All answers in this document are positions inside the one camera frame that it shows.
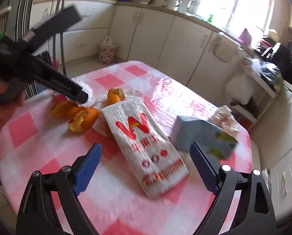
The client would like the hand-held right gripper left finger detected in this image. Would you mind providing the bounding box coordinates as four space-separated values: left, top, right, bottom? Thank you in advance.
16 142 103 235

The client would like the white paper bag red print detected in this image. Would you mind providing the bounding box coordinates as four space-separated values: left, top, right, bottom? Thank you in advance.
101 97 189 199

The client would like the person's left hand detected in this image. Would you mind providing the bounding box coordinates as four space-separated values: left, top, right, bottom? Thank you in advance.
0 67 26 139

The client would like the cream cabinet with drawers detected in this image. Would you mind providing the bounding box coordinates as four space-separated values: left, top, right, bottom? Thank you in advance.
257 83 292 226

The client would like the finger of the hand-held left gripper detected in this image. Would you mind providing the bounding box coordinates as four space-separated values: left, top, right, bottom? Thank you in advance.
26 53 89 104
23 4 84 54

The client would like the blue milk carton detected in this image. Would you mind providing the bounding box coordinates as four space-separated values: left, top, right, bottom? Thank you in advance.
170 116 239 159

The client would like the pink checked tablecloth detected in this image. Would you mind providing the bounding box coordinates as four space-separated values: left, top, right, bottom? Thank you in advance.
0 60 252 235

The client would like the crumpled white paper napkin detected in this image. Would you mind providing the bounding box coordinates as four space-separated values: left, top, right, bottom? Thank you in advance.
211 105 240 136

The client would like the white kettle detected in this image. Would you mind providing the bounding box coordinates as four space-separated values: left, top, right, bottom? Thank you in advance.
167 0 182 11

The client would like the white plastic bag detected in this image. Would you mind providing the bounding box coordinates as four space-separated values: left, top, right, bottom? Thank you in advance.
71 77 98 108
225 73 255 106

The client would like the dark green plastic bag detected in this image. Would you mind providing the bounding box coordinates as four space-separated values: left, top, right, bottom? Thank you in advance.
244 56 284 93

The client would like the cream kitchen cabinet run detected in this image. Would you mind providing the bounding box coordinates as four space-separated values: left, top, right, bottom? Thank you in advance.
30 0 243 108

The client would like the woven shopping bag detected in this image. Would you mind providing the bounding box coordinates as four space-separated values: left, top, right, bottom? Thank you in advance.
98 36 119 65

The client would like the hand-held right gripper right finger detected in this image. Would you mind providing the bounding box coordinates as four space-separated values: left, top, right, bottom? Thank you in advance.
190 141 277 235

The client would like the white hanging plastic bag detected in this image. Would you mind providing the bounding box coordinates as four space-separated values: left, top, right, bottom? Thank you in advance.
225 73 255 106

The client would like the orange peel with stem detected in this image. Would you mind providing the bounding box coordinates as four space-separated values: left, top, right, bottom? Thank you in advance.
68 107 100 134

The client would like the white hanging towel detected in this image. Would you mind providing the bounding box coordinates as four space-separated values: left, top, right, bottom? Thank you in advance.
211 33 238 63

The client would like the black bag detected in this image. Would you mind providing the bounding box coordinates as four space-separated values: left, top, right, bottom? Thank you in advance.
271 43 292 76

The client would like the purple box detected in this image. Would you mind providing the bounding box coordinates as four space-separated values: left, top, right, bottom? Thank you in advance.
237 28 253 47

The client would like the white shelf unit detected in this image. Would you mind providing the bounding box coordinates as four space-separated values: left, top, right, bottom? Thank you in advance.
230 61 278 126

